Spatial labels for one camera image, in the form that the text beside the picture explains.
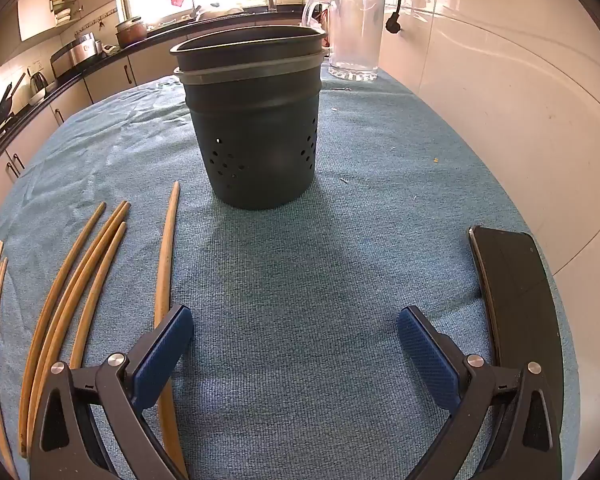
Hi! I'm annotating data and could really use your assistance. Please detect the blue table cloth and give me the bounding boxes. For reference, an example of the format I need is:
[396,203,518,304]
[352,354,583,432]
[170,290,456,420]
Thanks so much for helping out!
[0,67,581,480]

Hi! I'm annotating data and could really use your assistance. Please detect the brown cooking pot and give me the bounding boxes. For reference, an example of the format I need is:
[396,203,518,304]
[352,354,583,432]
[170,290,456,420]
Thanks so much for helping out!
[115,16,148,48]

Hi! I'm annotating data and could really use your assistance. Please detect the clear glass mug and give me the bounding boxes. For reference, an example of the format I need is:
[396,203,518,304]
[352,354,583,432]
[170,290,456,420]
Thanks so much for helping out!
[301,0,385,82]

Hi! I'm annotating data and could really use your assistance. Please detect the beige wall cabinets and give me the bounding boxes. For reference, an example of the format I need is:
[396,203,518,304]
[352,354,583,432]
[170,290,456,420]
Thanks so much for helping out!
[0,0,121,66]

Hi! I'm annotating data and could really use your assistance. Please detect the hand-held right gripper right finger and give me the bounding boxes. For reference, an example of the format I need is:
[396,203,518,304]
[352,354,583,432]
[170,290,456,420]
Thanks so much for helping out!
[397,305,563,480]

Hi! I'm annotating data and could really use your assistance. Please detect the silver rice cooker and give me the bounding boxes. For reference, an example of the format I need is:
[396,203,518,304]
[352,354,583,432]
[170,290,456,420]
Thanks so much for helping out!
[50,35,103,78]

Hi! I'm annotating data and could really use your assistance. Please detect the stacked white dishes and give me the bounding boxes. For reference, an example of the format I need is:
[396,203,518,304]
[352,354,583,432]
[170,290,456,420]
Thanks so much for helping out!
[52,0,83,26]

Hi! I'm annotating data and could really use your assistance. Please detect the steel kettle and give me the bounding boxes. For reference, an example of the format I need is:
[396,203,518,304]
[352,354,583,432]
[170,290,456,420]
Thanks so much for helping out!
[28,71,51,98]

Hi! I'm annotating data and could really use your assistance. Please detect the black frying pan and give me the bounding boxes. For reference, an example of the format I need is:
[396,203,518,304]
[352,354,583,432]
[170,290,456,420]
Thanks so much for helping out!
[0,72,26,128]

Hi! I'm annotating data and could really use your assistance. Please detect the dark grey perforated utensil holder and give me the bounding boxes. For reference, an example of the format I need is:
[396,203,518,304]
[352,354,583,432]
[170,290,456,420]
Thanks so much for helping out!
[169,25,328,209]

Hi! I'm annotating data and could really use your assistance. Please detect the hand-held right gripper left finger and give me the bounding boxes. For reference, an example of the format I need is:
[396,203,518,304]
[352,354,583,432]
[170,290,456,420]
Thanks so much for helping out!
[29,304,195,480]

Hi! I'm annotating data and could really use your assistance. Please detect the black smartphone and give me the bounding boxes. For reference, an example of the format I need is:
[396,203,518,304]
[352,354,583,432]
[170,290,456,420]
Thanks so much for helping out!
[467,226,566,461]

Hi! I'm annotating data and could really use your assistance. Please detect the beige base cabinets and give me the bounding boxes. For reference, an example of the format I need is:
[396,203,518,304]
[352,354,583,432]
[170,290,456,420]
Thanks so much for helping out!
[0,45,196,241]

